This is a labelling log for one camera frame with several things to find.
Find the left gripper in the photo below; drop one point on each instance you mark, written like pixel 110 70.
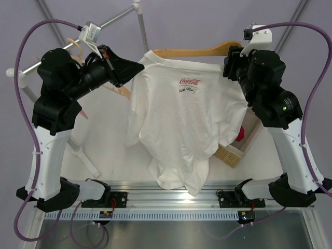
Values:
pixel 120 70

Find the wooden hanger with metal hook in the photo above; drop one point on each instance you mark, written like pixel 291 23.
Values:
pixel 220 50

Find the white cable duct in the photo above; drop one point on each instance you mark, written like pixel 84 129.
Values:
pixel 156 215

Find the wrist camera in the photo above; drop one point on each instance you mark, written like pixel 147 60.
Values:
pixel 89 35
pixel 257 40

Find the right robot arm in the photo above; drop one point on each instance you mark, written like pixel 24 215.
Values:
pixel 259 74

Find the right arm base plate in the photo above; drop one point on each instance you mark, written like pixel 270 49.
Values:
pixel 227 200

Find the pink hanger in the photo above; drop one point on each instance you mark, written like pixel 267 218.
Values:
pixel 84 114

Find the pink cloth in basket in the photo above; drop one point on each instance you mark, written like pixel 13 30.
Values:
pixel 241 134

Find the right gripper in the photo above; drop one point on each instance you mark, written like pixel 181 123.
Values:
pixel 233 61

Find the clothes rack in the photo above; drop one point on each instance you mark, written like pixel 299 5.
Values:
pixel 77 150

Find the wicker basket with liner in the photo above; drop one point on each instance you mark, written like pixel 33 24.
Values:
pixel 232 154

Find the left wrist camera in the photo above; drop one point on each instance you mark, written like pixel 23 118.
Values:
pixel 89 35

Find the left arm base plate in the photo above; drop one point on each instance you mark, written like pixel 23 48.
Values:
pixel 112 199

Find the light wooden hanger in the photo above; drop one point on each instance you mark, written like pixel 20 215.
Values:
pixel 121 91

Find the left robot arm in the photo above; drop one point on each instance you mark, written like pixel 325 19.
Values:
pixel 53 119

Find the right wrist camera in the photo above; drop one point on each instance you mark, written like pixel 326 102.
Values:
pixel 257 40

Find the white printed t shirt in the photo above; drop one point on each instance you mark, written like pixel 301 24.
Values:
pixel 182 111

